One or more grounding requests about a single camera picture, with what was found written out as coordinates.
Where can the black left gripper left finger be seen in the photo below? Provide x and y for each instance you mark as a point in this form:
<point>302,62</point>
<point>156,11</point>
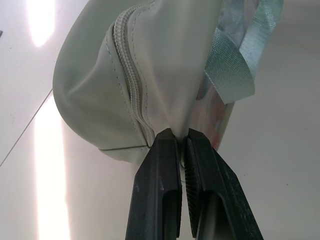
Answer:
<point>152,190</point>

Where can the pale green zip pouch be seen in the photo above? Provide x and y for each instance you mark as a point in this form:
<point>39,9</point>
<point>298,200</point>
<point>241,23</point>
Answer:
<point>105,87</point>

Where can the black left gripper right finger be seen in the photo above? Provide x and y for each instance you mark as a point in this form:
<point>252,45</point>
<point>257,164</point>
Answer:
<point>220,190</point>

